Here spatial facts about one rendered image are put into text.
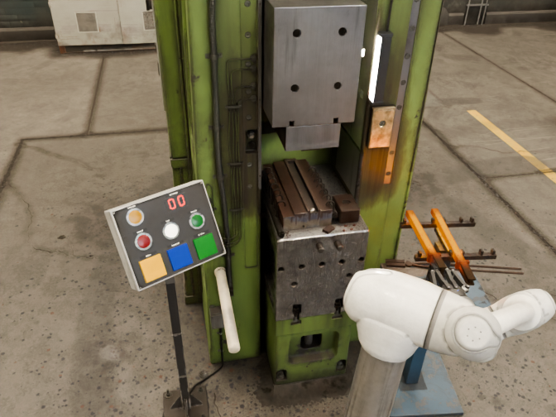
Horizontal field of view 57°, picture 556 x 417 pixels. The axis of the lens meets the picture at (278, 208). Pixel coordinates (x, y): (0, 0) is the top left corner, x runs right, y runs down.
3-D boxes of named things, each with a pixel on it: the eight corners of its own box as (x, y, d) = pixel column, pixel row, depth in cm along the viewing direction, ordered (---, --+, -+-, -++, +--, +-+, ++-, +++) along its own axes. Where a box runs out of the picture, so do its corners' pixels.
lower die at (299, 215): (331, 225, 208) (333, 208, 203) (282, 230, 204) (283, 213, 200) (304, 173, 242) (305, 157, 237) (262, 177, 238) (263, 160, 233)
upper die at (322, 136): (338, 146, 188) (341, 122, 183) (285, 151, 184) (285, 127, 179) (309, 102, 222) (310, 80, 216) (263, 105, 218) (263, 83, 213)
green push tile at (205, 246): (218, 252, 183) (211, 232, 182) (200, 260, 179) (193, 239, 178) (216, 252, 184) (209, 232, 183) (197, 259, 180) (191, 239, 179)
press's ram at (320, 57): (376, 120, 185) (393, 3, 162) (271, 128, 178) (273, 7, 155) (341, 79, 219) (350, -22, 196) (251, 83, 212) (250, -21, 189)
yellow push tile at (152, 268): (167, 274, 173) (160, 254, 172) (147, 283, 169) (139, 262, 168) (165, 273, 174) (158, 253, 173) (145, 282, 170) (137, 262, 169)
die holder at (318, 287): (357, 309, 231) (370, 230, 206) (275, 321, 224) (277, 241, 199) (323, 235, 276) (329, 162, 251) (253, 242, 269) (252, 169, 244)
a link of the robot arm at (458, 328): (509, 313, 111) (446, 291, 116) (515, 311, 94) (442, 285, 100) (490, 372, 110) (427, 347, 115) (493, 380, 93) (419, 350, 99)
